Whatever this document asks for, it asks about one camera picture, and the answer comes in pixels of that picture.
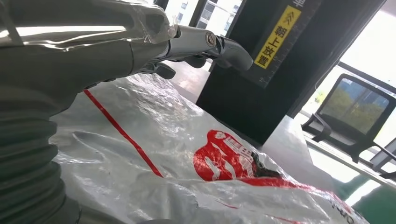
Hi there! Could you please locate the black inbound scanner machine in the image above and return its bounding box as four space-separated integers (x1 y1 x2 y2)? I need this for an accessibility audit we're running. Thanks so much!
164 0 387 194

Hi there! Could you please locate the white red-printed poly mailer package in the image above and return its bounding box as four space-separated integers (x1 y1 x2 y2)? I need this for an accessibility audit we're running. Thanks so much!
49 72 369 224

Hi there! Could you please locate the black yellow ruler label sticker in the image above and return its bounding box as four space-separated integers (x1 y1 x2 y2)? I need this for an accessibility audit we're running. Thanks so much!
241 0 325 89

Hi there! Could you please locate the black office chair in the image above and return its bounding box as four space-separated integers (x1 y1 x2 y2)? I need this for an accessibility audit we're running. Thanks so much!
301 73 396 182

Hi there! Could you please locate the green conveyor belt aluminium frame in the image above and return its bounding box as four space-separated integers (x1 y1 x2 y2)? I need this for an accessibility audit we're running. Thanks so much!
304 136 396 224

